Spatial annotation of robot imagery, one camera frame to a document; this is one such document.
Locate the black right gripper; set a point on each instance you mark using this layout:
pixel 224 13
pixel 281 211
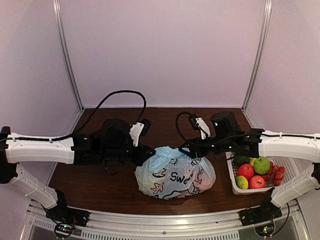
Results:
pixel 194 148

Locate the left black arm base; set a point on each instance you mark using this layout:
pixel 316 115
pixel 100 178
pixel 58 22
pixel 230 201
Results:
pixel 62 213

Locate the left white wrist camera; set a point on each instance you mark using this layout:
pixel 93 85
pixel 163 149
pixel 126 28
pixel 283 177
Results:
pixel 139 129

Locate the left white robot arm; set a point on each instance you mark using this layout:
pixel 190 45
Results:
pixel 16 148

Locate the light blue plastic bag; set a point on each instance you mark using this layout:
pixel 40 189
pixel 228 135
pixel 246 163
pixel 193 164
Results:
pixel 171 174

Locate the red apple front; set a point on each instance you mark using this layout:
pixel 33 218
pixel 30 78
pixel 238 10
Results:
pixel 256 182

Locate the aluminium front rail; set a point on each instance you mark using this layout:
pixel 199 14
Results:
pixel 224 225

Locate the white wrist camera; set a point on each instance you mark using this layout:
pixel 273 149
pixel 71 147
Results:
pixel 198 124
pixel 139 129

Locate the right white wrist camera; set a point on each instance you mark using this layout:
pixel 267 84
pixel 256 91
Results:
pixel 198 124

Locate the red apple back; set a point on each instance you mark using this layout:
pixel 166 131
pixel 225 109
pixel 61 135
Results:
pixel 246 170

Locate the large green apple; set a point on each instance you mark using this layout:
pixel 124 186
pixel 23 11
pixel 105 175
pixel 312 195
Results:
pixel 261 166

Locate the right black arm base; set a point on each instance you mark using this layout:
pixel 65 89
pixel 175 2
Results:
pixel 265 212

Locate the red apple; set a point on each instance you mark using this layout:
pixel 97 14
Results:
pixel 256 182
pixel 246 170

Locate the small green yellow fruit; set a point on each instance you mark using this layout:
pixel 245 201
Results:
pixel 241 182

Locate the dark green fruit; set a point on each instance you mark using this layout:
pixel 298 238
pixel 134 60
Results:
pixel 241 160

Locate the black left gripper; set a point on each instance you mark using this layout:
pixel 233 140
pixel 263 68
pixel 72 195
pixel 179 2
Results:
pixel 141 156

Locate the white plastic basket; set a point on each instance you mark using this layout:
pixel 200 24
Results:
pixel 288 163

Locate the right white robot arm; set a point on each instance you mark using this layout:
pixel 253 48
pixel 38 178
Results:
pixel 299 153

